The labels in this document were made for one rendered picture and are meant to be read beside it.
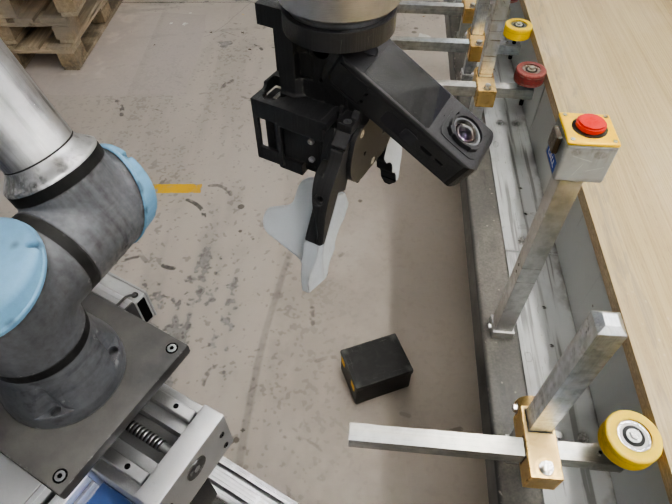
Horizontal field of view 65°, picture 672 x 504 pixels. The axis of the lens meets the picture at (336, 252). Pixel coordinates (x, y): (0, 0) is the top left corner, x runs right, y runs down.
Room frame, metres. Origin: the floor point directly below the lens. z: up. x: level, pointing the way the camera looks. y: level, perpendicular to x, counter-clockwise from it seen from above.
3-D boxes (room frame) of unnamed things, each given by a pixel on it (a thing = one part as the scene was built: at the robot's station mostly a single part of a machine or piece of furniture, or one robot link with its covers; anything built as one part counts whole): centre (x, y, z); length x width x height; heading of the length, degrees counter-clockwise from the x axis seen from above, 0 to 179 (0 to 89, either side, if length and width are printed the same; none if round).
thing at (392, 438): (0.31, -0.24, 0.81); 0.43 x 0.03 x 0.04; 85
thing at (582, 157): (0.60, -0.35, 1.18); 0.07 x 0.07 x 0.08; 85
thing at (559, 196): (0.60, -0.35, 0.93); 0.05 x 0.04 x 0.45; 175
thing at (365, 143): (0.33, 0.00, 1.46); 0.09 x 0.08 x 0.12; 60
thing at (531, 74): (1.29, -0.52, 0.85); 0.08 x 0.08 x 0.11
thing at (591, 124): (0.60, -0.35, 1.22); 0.04 x 0.04 x 0.02
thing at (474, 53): (1.57, -0.44, 0.83); 0.13 x 0.06 x 0.05; 175
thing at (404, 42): (1.56, -0.35, 0.83); 0.43 x 0.03 x 0.04; 85
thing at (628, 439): (0.29, -0.43, 0.85); 0.08 x 0.08 x 0.11
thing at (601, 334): (0.34, -0.33, 0.90); 0.03 x 0.03 x 0.48; 85
